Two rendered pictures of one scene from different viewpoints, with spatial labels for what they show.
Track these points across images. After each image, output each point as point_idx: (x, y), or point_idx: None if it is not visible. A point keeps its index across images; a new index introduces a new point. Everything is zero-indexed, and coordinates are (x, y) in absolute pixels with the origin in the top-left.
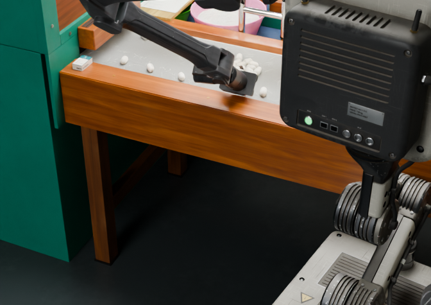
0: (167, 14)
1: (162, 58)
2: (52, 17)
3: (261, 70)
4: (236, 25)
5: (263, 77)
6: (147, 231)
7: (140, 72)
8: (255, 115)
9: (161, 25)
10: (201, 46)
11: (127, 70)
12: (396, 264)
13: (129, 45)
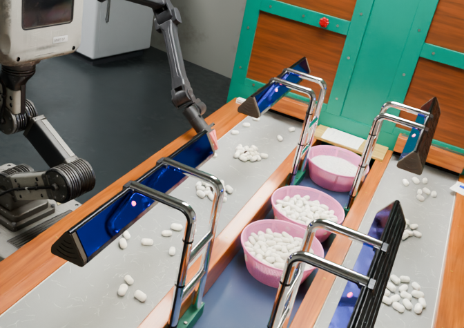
0: (318, 134)
1: (262, 132)
2: (243, 63)
3: (244, 159)
4: (309, 158)
5: (237, 161)
6: None
7: (242, 123)
8: (175, 141)
9: (170, 43)
10: (176, 72)
11: (237, 114)
12: (23, 183)
13: (280, 125)
